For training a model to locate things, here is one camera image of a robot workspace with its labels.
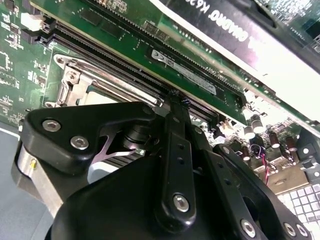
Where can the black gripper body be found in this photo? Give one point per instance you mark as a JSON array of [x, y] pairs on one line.
[[112, 200]]

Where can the metal socket cover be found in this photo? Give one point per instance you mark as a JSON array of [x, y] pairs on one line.
[[71, 86]]

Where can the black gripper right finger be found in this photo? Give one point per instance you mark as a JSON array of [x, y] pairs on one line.
[[216, 172]]

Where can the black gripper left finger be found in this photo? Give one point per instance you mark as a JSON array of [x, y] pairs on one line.
[[75, 120]]

